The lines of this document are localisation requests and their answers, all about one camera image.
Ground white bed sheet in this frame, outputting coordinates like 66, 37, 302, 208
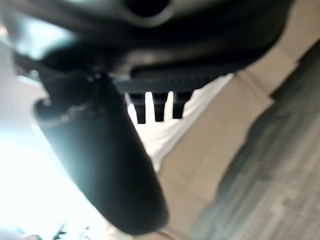
124, 73, 235, 173

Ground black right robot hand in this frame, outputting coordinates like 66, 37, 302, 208
0, 0, 295, 237

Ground beige upholstered bed frame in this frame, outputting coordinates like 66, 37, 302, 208
103, 0, 320, 240

